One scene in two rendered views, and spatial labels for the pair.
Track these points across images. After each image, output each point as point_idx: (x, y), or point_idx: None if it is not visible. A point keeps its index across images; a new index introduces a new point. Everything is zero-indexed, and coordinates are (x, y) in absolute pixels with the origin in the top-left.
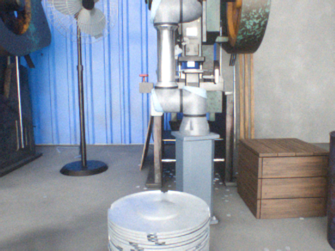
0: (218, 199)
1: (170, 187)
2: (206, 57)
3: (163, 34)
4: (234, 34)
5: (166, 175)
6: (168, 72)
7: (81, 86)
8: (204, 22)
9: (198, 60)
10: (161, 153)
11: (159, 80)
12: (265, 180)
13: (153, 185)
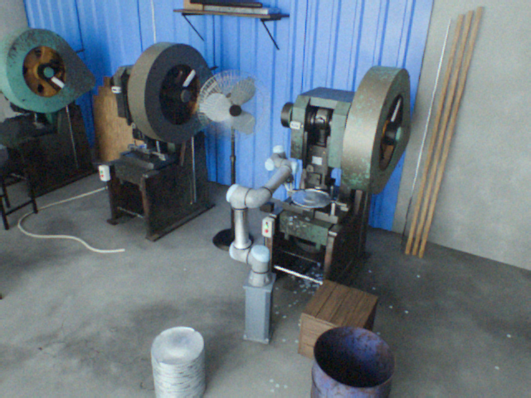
0: (295, 321)
1: (275, 291)
2: None
3: (236, 214)
4: None
5: (287, 272)
6: (240, 238)
7: (232, 174)
8: (326, 157)
9: (321, 187)
10: (270, 263)
11: (235, 240)
12: (304, 332)
13: None
